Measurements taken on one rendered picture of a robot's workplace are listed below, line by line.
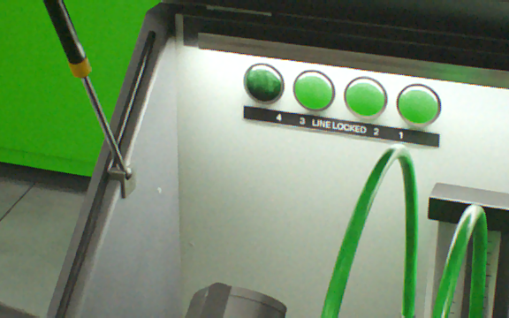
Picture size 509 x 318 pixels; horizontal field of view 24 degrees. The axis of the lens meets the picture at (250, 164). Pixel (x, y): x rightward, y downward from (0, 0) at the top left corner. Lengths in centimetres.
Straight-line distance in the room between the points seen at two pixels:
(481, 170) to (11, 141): 304
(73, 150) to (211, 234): 266
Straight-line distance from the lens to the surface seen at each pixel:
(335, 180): 138
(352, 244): 99
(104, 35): 389
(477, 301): 126
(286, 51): 130
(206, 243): 148
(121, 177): 130
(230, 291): 88
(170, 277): 149
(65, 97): 405
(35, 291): 364
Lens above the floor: 187
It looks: 25 degrees down
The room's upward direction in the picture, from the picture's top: straight up
